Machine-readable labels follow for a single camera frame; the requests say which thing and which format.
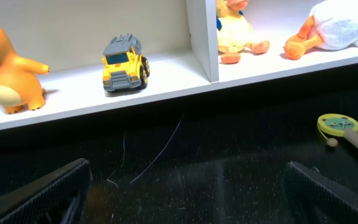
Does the yellow cat face rattle drum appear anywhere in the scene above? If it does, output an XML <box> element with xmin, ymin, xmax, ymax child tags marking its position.
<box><xmin>316</xmin><ymin>113</ymin><xmax>358</xmax><ymax>166</ymax></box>

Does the yellow plush duck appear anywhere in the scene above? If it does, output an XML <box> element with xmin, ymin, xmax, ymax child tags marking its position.
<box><xmin>215</xmin><ymin>0</ymin><xmax>271</xmax><ymax>65</ymax></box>

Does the grey and yellow toy truck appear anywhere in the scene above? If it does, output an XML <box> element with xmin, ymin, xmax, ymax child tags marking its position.
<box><xmin>101</xmin><ymin>33</ymin><xmax>151</xmax><ymax>93</ymax></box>

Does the white plush duck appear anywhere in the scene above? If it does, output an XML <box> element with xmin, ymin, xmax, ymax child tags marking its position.
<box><xmin>283</xmin><ymin>0</ymin><xmax>358</xmax><ymax>61</ymax></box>

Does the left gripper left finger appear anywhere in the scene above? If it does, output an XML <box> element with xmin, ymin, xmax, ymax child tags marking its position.
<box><xmin>0</xmin><ymin>157</ymin><xmax>93</xmax><ymax>224</ymax></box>

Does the white shelf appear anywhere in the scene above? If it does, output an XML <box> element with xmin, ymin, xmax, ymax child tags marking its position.
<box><xmin>0</xmin><ymin>0</ymin><xmax>358</xmax><ymax>134</ymax></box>

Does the orange dinosaur figure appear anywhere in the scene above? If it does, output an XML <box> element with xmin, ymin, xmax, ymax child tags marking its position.
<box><xmin>0</xmin><ymin>17</ymin><xmax>50</xmax><ymax>115</ymax></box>

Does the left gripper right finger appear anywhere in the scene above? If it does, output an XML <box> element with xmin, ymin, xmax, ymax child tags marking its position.
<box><xmin>283</xmin><ymin>161</ymin><xmax>358</xmax><ymax>224</ymax></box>

